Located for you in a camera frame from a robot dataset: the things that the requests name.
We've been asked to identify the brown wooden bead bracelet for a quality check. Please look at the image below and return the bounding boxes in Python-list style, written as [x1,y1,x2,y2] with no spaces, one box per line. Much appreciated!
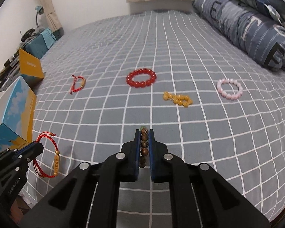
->
[139,125,150,169]

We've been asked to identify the small red cord bracelet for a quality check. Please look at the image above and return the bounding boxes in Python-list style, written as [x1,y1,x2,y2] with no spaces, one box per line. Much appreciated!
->
[69,74,87,95]

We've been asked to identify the yellow amber bead bracelet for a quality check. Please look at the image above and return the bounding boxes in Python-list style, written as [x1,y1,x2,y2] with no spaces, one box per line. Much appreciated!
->
[162,90,194,108]

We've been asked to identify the person's left hand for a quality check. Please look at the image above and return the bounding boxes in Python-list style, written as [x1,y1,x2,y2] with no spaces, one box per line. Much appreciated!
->
[9,201,24,224]

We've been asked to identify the blue yellow cardboard box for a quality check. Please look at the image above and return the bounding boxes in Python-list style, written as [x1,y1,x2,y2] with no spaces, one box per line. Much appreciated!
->
[0,76,36,152]

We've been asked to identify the black devices on side table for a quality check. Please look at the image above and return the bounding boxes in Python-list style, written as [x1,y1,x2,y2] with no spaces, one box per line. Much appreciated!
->
[0,51,20,92]

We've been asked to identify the yellow box lid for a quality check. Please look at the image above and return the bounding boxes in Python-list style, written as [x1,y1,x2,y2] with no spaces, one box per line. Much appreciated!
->
[18,49,45,88]

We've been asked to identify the grey checked bed sheet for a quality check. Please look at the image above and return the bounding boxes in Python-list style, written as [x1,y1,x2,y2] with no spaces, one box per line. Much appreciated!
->
[22,11,285,220]

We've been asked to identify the teal storage box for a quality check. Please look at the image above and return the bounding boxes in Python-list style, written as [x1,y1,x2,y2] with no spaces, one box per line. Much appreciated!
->
[20,28,56,59]

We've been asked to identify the black object on teal box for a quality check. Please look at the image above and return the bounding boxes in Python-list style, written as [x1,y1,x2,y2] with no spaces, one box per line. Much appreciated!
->
[21,28,43,42]

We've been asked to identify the teal desk lamp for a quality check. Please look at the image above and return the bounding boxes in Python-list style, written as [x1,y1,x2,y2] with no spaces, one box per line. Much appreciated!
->
[35,5,44,27]

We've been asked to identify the beige side curtain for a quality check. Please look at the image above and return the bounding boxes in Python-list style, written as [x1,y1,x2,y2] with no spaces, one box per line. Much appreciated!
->
[37,0,62,32]

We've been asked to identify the blue patterned folded duvet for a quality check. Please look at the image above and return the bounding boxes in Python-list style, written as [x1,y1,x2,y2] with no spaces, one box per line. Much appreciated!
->
[193,0,285,71]

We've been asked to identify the red cord gold charm bracelet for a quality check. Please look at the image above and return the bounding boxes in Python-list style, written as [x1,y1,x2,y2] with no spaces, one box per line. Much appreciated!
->
[32,131,61,179]

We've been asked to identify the pink bead bracelet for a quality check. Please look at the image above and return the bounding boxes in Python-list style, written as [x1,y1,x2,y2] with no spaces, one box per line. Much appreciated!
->
[216,78,244,101]

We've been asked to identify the red bead bracelet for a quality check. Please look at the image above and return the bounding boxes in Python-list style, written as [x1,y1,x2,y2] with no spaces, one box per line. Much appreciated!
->
[125,67,157,89]

